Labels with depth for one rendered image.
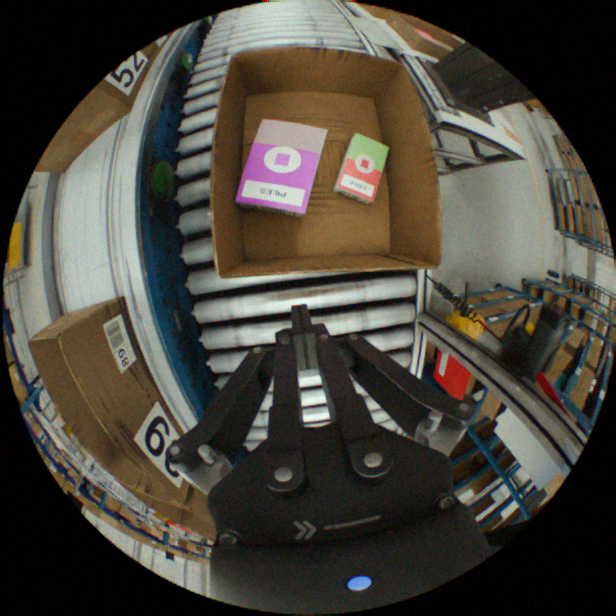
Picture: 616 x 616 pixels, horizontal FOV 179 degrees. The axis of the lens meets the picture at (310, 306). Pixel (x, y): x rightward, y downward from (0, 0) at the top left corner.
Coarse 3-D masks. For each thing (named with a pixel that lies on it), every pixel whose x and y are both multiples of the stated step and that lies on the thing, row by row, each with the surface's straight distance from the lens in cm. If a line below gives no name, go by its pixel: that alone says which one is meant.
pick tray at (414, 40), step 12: (396, 24) 108; (408, 24) 102; (420, 24) 122; (408, 36) 99; (420, 36) 93; (432, 36) 129; (444, 36) 130; (420, 48) 96; (432, 48) 97; (444, 48) 98
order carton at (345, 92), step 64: (256, 64) 46; (320, 64) 46; (384, 64) 47; (256, 128) 48; (320, 128) 47; (384, 128) 50; (320, 192) 42; (384, 192) 46; (256, 256) 41; (320, 256) 40; (384, 256) 40
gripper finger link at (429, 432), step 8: (432, 416) 9; (440, 416) 9; (424, 424) 10; (432, 424) 9; (416, 432) 10; (424, 432) 10; (432, 432) 10; (440, 432) 10; (448, 432) 10; (456, 432) 10; (464, 432) 10; (416, 440) 10; (424, 440) 10; (432, 440) 9; (440, 440) 9; (448, 440) 10; (456, 440) 10; (440, 448) 9; (448, 448) 9; (448, 456) 9
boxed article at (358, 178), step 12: (360, 144) 44; (372, 144) 45; (348, 156) 42; (360, 156) 43; (372, 156) 44; (384, 156) 45; (348, 168) 41; (360, 168) 42; (372, 168) 43; (336, 180) 43; (348, 180) 40; (360, 180) 41; (372, 180) 42; (348, 192) 40; (360, 192) 40; (372, 192) 41
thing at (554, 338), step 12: (540, 312) 35; (552, 312) 34; (564, 312) 38; (528, 324) 39; (540, 324) 35; (552, 324) 34; (516, 336) 39; (528, 336) 39; (540, 336) 35; (552, 336) 34; (516, 348) 40; (528, 348) 37; (540, 348) 35; (552, 348) 35; (528, 360) 37; (540, 360) 36; (552, 360) 39; (528, 372) 37
